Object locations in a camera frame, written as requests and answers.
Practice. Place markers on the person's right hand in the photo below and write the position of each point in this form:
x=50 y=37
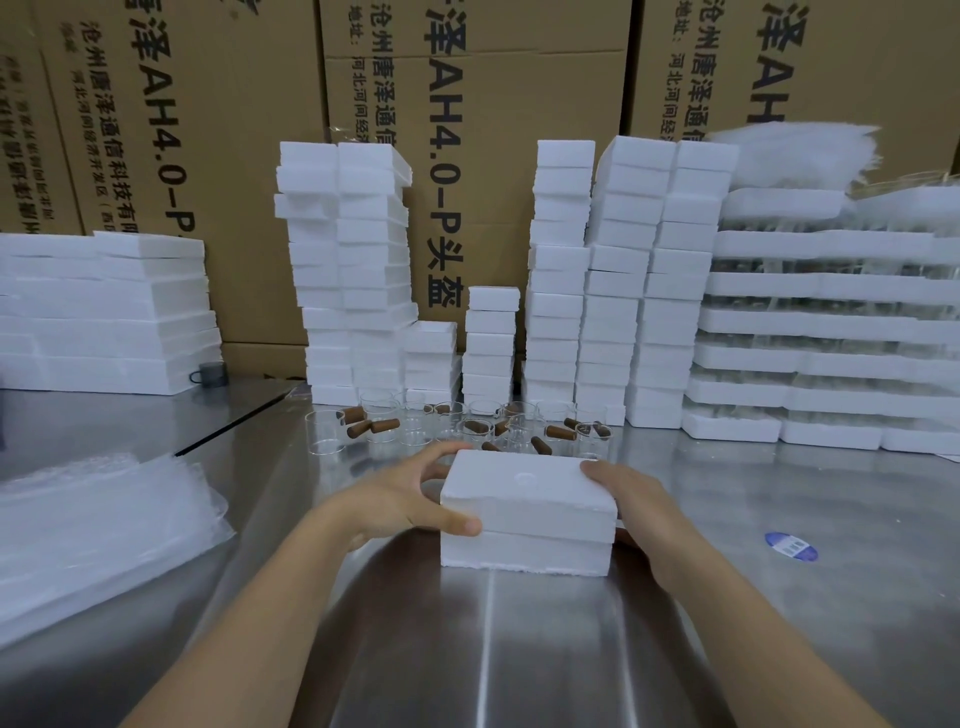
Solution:
x=652 y=525

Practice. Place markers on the person's left hand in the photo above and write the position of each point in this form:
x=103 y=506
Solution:
x=394 y=502

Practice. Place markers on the person's right thumb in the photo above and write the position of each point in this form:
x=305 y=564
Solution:
x=628 y=537

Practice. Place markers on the person's left thumb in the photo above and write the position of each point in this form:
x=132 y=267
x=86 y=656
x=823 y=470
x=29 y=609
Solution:
x=450 y=521

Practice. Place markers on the white foam box lid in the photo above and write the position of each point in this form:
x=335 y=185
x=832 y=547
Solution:
x=525 y=487

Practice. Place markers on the white foam box base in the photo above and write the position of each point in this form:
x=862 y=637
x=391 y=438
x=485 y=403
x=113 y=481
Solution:
x=532 y=551

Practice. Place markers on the person's right forearm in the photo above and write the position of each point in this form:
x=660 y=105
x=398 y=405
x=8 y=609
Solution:
x=750 y=652

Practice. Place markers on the person's left forearm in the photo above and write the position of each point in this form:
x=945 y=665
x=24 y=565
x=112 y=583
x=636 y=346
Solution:
x=262 y=622

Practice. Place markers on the group of clear glass tubes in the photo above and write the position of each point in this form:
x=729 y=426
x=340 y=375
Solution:
x=442 y=424

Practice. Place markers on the group of brown corks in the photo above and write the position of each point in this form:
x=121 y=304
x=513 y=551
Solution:
x=555 y=431

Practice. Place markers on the blue round sticker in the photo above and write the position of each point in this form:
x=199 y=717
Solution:
x=791 y=546

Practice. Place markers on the stack of small foam boxes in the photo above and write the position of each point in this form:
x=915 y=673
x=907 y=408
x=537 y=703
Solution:
x=622 y=285
x=349 y=277
x=491 y=345

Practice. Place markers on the stack of foam trays with glass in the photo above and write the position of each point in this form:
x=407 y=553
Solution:
x=825 y=337

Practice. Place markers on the brown cardboard box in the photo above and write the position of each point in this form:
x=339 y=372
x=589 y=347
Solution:
x=810 y=60
x=480 y=26
x=30 y=135
x=187 y=135
x=480 y=187

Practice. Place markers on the pile of clear plastic bags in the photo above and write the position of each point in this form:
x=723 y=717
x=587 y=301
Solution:
x=90 y=532

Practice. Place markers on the stack of flat foam slabs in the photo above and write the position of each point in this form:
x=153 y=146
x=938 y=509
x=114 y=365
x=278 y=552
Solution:
x=105 y=315

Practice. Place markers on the white fluffy foam sheet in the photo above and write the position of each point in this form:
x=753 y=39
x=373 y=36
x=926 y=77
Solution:
x=802 y=154

